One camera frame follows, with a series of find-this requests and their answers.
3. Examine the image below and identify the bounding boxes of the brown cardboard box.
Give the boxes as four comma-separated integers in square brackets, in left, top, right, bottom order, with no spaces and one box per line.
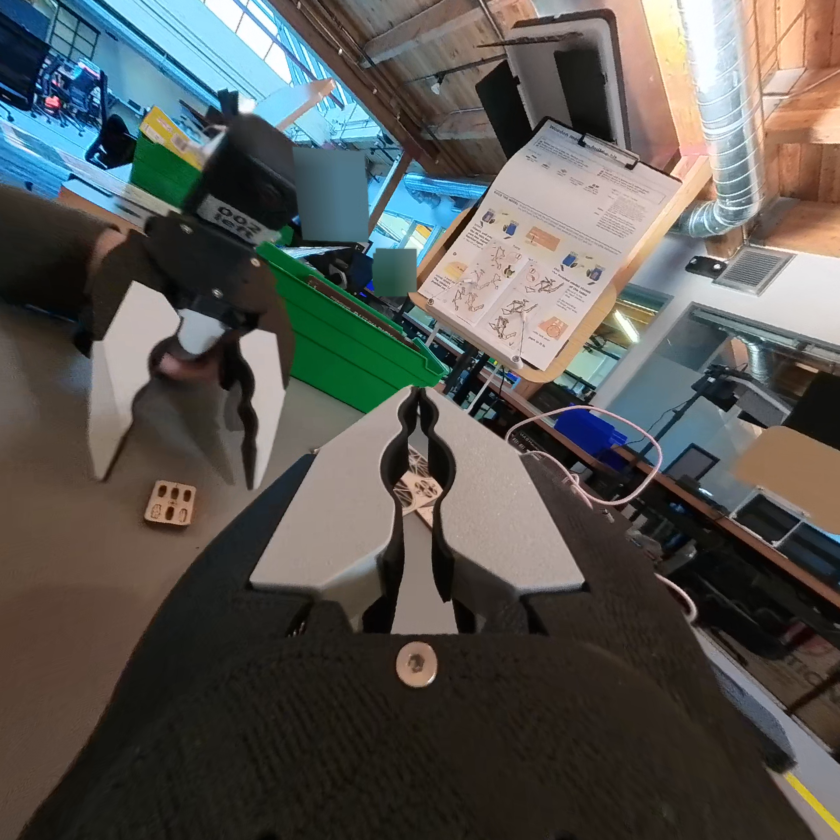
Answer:
[305,272,403,345]

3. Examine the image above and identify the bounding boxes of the pink cable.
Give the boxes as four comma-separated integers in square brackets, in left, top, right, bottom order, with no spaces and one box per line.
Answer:
[505,405,698,621]

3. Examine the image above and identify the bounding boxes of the blue plastic bin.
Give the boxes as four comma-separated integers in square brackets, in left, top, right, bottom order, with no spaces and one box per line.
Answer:
[554,407,631,470]

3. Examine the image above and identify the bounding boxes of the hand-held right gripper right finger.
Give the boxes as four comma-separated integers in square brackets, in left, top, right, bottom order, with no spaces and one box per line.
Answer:
[419,387,586,635]

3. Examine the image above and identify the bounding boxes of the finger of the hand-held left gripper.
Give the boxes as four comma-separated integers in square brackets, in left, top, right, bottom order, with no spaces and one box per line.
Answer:
[218,327,291,493]
[87,280,237,488]

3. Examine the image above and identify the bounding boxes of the person's left hand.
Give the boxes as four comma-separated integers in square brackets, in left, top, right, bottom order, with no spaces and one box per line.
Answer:
[157,351,221,383]

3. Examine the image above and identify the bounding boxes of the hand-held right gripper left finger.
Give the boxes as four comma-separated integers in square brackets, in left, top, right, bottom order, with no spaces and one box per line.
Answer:
[249,385,421,635]

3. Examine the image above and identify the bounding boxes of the black hanging panel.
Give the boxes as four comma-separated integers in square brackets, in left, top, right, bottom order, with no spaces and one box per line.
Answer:
[475,61,534,162]

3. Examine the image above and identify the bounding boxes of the black camera on tripod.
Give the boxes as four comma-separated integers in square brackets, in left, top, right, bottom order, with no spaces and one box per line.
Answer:
[669,363,752,473]

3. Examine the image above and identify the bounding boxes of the person's left forearm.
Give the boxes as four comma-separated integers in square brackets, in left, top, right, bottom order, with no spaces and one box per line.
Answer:
[0,184,132,319]

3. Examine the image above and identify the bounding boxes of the wheel-pattern wooden parts sheet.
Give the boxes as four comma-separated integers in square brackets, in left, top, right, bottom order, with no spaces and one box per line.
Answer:
[392,443,442,531]

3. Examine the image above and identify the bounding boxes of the yellow cardboard box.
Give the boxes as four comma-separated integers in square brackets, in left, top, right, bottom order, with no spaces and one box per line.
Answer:
[139,105,221,168]

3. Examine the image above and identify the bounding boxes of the silver ventilation duct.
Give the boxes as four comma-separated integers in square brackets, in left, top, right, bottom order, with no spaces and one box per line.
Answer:
[669,0,770,238]

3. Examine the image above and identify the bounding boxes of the yellow tape line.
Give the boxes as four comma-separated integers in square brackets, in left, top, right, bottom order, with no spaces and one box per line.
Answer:
[783,770,840,823]

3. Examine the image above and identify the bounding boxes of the green plastic bin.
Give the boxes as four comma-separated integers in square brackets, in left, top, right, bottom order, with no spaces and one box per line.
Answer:
[255,239,450,416]
[130,134,204,191]

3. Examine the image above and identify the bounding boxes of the grey vent grille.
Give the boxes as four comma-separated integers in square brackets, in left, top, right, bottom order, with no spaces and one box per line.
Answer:
[712,244,796,294]

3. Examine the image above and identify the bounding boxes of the small slotted wooden part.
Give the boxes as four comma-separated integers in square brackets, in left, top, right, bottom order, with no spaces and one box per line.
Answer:
[143,479,199,527]

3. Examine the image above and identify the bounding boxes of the instruction sheet on clipboard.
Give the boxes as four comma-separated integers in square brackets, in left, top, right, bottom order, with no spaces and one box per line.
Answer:
[407,115,685,385]

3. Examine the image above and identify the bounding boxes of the white ceiling unit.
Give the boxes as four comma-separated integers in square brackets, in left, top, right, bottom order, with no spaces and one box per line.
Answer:
[508,14,632,151]

